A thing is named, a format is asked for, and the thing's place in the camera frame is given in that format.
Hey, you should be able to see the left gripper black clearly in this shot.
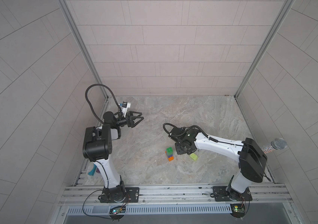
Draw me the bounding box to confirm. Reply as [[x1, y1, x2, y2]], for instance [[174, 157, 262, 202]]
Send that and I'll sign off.
[[113, 113, 142, 132]]

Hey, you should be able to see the lime green lego brick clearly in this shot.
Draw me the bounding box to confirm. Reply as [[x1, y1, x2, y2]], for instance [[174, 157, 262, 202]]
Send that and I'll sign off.
[[189, 153, 198, 161]]

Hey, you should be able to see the dark green lego brick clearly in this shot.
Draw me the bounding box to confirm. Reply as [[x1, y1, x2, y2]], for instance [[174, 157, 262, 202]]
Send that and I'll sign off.
[[166, 147, 173, 155]]

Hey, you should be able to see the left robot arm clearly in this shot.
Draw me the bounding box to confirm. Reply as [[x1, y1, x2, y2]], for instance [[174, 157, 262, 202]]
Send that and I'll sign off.
[[82, 111, 144, 203]]

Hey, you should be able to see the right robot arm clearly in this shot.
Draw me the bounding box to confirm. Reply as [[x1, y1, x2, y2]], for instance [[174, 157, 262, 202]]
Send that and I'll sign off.
[[164, 125, 267, 202]]

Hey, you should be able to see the right circuit board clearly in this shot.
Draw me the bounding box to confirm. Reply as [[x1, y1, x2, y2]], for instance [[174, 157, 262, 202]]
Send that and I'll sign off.
[[230, 204, 246, 218]]

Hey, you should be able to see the circuit board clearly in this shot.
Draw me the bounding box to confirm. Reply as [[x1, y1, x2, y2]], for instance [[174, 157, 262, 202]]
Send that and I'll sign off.
[[109, 206, 126, 215], [230, 204, 246, 218]]

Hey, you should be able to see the glitter microphone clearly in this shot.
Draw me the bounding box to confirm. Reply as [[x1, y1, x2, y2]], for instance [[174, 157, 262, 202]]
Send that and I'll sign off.
[[261, 138, 288, 154]]

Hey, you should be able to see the left circuit board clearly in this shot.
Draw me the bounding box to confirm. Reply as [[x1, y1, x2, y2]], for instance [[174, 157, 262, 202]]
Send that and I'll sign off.
[[109, 206, 126, 215]]

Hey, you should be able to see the left black cable loop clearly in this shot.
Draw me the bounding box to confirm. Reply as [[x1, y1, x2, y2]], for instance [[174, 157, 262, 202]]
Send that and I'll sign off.
[[85, 83, 123, 125]]

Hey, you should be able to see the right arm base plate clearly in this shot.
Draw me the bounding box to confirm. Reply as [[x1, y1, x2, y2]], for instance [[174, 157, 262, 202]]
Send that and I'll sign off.
[[210, 186, 252, 202]]

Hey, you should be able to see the aluminium rail frame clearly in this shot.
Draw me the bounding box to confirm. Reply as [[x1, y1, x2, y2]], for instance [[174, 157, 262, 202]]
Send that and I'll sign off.
[[59, 183, 292, 206]]

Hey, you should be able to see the teal object by wall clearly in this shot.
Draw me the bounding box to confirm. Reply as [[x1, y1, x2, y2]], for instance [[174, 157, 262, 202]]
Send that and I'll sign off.
[[88, 164, 97, 176]]

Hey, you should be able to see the perforated cable duct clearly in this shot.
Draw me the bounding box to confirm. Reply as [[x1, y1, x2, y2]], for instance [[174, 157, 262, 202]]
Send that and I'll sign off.
[[67, 204, 232, 216]]

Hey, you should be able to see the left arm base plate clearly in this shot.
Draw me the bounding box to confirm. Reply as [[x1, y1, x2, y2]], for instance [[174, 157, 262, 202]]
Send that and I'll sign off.
[[98, 187, 140, 203]]

